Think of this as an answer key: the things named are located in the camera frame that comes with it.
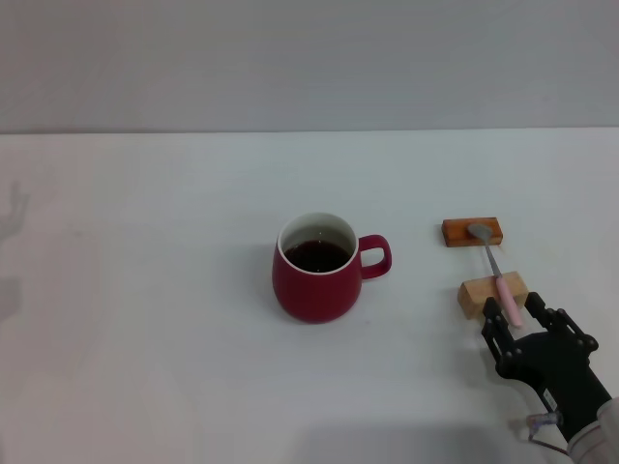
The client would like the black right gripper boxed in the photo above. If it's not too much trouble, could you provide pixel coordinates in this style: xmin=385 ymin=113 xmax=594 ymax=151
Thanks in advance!
xmin=481 ymin=290 xmax=614 ymax=444

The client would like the pink handled metal spoon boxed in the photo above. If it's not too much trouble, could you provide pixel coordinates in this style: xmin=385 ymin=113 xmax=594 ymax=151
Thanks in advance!
xmin=466 ymin=222 xmax=524 ymax=330

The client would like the red ceramic cup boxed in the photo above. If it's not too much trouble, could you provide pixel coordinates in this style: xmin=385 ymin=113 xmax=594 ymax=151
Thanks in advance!
xmin=271 ymin=211 xmax=393 ymax=325

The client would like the light notched wooden block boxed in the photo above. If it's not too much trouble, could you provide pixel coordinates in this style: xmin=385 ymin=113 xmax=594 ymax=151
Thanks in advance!
xmin=457 ymin=271 xmax=529 ymax=320

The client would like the dark orange wooden block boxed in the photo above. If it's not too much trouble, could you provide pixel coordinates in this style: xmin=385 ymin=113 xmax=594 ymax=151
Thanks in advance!
xmin=442 ymin=217 xmax=505 ymax=249

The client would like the dark coffee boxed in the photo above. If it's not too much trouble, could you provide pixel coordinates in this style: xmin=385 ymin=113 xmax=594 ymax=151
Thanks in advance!
xmin=282 ymin=240 xmax=352 ymax=274

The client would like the gripper cable with metal plug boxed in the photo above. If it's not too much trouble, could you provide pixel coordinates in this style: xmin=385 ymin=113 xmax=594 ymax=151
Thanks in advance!
xmin=525 ymin=410 xmax=572 ymax=455

